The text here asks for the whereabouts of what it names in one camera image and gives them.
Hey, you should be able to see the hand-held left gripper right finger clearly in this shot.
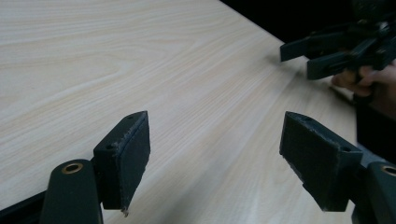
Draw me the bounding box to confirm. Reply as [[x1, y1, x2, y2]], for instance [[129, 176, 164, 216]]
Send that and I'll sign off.
[[279, 111, 364, 213]]

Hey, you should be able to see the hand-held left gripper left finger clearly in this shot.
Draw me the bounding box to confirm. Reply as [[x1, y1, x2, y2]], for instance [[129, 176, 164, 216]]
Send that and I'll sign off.
[[92, 110, 151, 217]]

